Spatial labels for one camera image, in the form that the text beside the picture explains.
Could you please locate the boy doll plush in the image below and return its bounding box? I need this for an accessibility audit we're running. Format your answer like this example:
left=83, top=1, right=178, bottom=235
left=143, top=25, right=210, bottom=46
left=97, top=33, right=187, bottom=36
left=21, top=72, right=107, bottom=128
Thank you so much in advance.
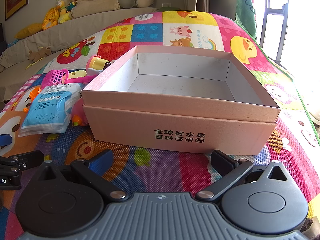
left=65, top=0, right=81, bottom=18

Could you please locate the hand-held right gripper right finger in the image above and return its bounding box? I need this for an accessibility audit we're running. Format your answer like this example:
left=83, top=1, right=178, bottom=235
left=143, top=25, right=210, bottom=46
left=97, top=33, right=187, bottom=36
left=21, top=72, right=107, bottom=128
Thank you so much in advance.
left=196, top=149, right=290, bottom=203

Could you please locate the blue white wet wipes packet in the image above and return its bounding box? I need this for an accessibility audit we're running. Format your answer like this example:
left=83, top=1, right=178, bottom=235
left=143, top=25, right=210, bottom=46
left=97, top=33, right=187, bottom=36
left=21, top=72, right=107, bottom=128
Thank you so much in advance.
left=19, top=85, right=82, bottom=137

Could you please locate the light pink toy figure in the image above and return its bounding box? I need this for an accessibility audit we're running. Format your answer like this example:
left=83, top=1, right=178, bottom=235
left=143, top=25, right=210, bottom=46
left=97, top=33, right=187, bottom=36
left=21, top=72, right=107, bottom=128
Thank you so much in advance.
left=72, top=97, right=88, bottom=127

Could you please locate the orange plastic toy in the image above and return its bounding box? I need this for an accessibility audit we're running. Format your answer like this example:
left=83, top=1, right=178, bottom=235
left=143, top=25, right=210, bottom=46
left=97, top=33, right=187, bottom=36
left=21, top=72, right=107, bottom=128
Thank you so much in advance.
left=23, top=87, right=41, bottom=113

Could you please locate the yellow duck plush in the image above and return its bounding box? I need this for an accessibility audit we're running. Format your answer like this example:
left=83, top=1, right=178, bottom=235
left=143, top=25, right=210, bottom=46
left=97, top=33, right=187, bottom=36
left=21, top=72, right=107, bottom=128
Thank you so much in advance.
left=55, top=0, right=68, bottom=24

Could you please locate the beige sofa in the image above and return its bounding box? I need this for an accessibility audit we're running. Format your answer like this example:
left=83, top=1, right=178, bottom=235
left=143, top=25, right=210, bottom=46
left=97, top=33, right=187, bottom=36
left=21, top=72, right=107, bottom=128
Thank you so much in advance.
left=0, top=6, right=160, bottom=103

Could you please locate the dark window frame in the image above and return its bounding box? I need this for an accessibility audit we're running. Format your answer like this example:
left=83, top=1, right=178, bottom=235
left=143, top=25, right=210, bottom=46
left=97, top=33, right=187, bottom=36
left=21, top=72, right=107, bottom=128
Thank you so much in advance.
left=259, top=0, right=288, bottom=68

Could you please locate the pink plastic toy basket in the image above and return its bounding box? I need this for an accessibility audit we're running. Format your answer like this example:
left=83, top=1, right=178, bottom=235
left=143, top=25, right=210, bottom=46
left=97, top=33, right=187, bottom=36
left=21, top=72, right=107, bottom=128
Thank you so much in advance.
left=41, top=69, right=69, bottom=89

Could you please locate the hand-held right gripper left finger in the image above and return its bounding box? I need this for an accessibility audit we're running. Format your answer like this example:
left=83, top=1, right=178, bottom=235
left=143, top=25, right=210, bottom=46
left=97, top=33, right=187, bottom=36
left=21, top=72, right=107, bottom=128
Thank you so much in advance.
left=32, top=149, right=129, bottom=202

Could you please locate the colourful cartoon play mat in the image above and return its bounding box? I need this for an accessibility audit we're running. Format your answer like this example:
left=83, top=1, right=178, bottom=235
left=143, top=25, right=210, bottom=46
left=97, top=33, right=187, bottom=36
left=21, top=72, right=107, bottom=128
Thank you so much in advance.
left=0, top=10, right=320, bottom=240

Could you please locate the pink cardboard box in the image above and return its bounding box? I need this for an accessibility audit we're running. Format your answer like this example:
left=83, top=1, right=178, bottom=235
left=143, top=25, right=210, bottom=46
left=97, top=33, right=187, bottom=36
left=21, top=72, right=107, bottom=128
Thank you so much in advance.
left=81, top=45, right=282, bottom=155

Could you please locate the beige folded blanket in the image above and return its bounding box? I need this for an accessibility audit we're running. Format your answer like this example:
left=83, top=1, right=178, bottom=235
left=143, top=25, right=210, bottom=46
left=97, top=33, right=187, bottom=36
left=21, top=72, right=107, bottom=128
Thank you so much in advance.
left=72, top=0, right=122, bottom=19

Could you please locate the yellow pillow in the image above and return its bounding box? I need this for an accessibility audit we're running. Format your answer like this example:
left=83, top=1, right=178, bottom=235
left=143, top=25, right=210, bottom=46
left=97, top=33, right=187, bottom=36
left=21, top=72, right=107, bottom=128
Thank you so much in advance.
left=14, top=23, right=43, bottom=40

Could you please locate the green printed blanket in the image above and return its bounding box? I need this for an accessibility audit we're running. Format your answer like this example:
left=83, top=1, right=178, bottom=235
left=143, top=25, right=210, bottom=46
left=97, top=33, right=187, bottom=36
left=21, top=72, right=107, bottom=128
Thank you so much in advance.
left=235, top=0, right=258, bottom=41

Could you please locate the small brown plush toy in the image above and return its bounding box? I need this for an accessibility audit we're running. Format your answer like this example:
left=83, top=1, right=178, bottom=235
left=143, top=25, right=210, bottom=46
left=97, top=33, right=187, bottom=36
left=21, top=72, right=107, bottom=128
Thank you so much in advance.
left=27, top=46, right=52, bottom=63

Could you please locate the orange yellow plush toy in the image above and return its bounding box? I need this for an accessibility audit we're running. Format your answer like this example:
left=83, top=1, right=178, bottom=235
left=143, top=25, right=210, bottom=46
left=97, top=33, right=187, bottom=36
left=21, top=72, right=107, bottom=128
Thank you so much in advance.
left=42, top=7, right=60, bottom=31

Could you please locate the yellow pink toy cup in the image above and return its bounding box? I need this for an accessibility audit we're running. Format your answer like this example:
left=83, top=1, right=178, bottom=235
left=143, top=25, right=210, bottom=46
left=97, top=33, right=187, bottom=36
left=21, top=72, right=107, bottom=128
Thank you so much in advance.
left=86, top=54, right=112, bottom=74

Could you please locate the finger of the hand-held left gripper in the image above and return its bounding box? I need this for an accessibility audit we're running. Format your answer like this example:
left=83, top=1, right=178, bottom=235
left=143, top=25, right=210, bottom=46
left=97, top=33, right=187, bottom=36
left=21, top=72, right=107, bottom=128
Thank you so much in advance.
left=0, top=151, right=45, bottom=167
left=0, top=134, right=12, bottom=147

